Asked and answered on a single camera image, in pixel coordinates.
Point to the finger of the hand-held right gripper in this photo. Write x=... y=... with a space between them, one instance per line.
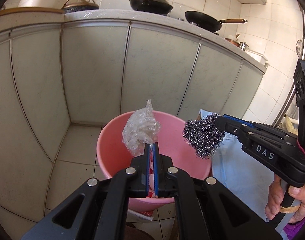
x=232 y=130
x=236 y=120

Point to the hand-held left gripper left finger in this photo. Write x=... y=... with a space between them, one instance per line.
x=147 y=166

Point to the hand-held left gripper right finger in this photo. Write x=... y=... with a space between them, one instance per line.
x=156 y=170

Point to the steel wool scrubber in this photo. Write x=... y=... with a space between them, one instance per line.
x=202 y=137

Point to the pink plastic bucket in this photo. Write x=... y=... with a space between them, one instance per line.
x=177 y=140

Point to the clear plastic wrap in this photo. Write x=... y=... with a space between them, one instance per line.
x=140 y=130

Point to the person's right forearm purple sleeve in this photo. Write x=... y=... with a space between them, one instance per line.
x=302 y=231

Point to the light blue floral tablecloth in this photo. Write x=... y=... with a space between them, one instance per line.
x=237 y=165

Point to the white red flat box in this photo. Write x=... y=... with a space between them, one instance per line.
x=142 y=215

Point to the white rectangular container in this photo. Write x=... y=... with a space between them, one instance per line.
x=256 y=55

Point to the small steel pot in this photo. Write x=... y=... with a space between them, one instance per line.
x=243 y=46

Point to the copper bowl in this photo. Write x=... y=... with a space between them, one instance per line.
x=232 y=42

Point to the black open wok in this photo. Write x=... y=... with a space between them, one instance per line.
x=202 y=21

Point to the grey kitchen base cabinet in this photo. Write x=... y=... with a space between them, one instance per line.
x=92 y=75

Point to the pale stone countertop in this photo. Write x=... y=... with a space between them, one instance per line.
x=112 y=15

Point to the wooden cutting board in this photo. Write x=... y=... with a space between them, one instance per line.
x=30 y=10

